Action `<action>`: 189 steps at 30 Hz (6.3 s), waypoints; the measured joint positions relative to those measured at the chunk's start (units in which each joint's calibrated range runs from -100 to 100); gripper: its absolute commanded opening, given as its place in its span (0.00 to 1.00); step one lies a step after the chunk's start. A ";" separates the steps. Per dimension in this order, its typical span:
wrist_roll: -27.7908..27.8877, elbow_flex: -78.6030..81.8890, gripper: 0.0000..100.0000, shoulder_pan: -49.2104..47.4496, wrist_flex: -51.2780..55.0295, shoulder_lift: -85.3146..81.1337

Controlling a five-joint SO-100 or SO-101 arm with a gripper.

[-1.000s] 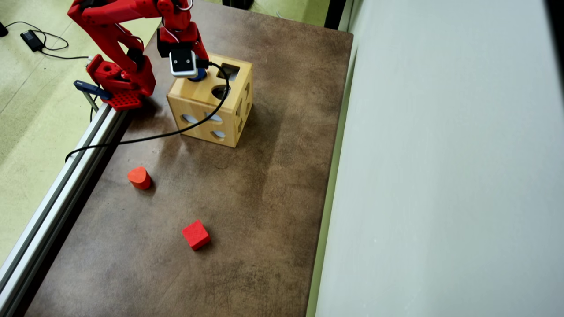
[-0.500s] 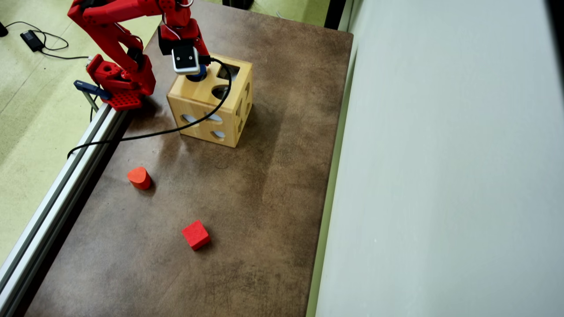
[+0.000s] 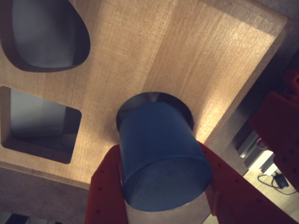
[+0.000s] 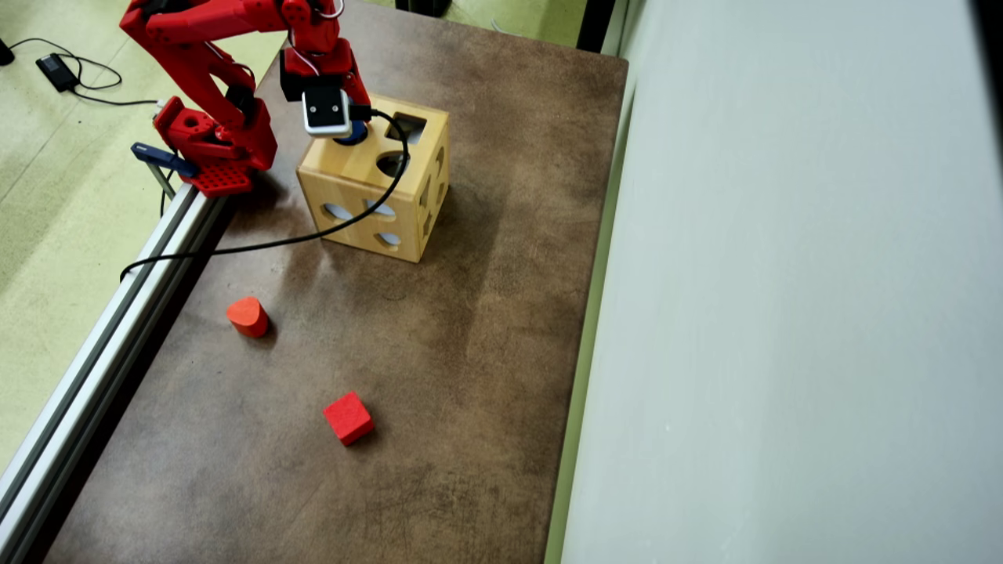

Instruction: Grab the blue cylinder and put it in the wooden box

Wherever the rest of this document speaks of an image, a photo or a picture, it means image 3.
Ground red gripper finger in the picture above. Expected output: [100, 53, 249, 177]
[197, 141, 299, 224]
[84, 144, 128, 224]

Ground blue cylinder block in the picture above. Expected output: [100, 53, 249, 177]
[118, 101, 213, 212]

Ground wooden shape sorter box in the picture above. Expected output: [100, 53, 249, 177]
[0, 0, 295, 224]

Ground black power adapter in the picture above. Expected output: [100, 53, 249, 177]
[274, 174, 290, 189]

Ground thin black adapter cable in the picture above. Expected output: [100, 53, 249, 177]
[257, 172, 298, 196]

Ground aluminium profile rail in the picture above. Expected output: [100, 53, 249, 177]
[232, 130, 278, 175]

